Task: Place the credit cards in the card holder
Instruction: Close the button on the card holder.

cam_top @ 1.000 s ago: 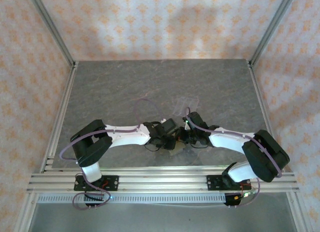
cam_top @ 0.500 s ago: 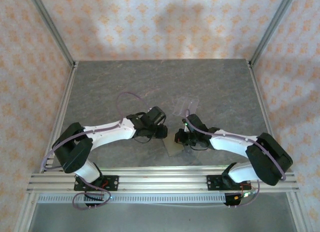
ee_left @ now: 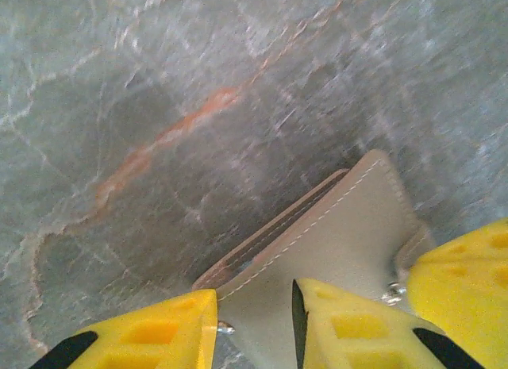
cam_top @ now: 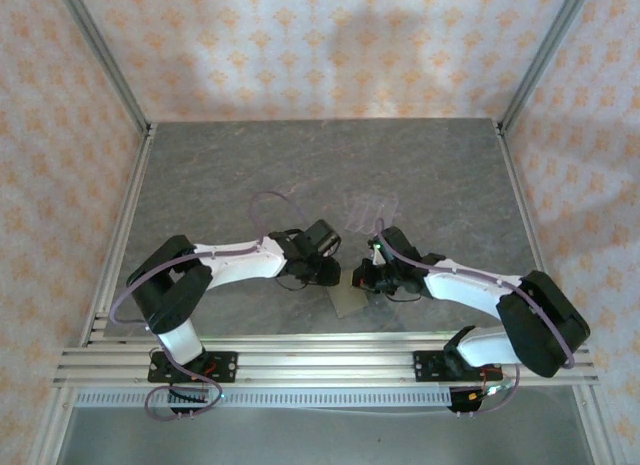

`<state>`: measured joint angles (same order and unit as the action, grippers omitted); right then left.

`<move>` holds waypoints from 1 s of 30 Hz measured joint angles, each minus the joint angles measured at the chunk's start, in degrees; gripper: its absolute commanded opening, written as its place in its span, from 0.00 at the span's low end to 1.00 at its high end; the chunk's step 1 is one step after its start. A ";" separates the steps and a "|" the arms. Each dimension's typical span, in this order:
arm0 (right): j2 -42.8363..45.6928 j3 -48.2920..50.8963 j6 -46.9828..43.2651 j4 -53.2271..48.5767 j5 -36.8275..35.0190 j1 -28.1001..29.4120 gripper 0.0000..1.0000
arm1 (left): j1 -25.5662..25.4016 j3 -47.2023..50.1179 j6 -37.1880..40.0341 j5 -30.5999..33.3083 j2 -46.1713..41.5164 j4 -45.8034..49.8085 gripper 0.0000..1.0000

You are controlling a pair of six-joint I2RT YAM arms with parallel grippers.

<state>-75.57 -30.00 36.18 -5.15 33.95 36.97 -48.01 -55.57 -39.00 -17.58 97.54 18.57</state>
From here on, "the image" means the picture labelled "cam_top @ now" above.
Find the clear acrylic card holder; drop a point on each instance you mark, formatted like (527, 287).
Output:
(372, 212)

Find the grey card wallet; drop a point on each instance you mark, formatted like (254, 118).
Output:
(350, 300)

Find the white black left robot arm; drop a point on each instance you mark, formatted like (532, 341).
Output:
(240, 265)

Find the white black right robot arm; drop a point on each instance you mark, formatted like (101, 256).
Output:
(465, 292)

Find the grey metal shelf panel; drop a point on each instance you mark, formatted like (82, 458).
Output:
(325, 440)

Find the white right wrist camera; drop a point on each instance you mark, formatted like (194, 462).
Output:
(376, 256)

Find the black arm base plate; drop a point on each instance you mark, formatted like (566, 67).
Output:
(227, 367)
(425, 367)

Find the aluminium triple frame rail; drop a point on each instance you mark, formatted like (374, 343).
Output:
(325, 365)

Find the aluminium table side rail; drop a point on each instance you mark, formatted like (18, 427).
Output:
(525, 225)
(122, 225)

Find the aluminium frame corner post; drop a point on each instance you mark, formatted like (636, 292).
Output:
(545, 55)
(100, 50)

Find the aluminium frame leg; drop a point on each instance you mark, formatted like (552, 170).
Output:
(595, 430)
(50, 430)

